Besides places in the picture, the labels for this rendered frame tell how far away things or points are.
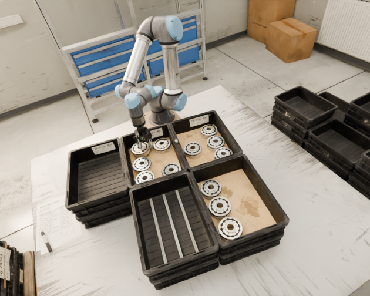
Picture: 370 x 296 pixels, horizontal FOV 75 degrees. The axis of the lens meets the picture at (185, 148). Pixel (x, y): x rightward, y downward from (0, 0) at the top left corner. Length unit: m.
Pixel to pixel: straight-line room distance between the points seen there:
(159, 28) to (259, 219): 1.07
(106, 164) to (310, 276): 1.15
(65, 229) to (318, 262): 1.24
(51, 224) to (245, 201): 1.05
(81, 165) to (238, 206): 0.93
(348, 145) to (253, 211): 1.27
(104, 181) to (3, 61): 2.77
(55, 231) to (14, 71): 2.78
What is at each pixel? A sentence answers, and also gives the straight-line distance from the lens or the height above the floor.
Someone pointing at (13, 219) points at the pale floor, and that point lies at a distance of 2.79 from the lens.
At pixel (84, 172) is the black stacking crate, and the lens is 1.51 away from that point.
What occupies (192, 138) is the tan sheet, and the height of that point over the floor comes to 0.83.
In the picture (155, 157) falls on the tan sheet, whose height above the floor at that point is 0.83.
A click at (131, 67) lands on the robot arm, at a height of 1.26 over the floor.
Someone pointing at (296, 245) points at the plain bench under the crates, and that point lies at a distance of 1.29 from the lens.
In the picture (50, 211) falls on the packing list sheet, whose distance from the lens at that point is 1.62.
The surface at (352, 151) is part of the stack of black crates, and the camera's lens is 2.23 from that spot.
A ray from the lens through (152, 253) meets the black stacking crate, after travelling 1.12.
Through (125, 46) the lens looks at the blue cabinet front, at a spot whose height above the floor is 0.78.
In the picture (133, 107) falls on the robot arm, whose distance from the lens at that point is 1.20.
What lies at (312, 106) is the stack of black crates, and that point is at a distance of 2.38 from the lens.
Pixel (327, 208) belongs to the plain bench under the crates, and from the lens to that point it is 1.43.
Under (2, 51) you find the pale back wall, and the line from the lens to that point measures 3.87.
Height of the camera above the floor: 1.85
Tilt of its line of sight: 45 degrees down
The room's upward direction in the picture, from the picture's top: 9 degrees counter-clockwise
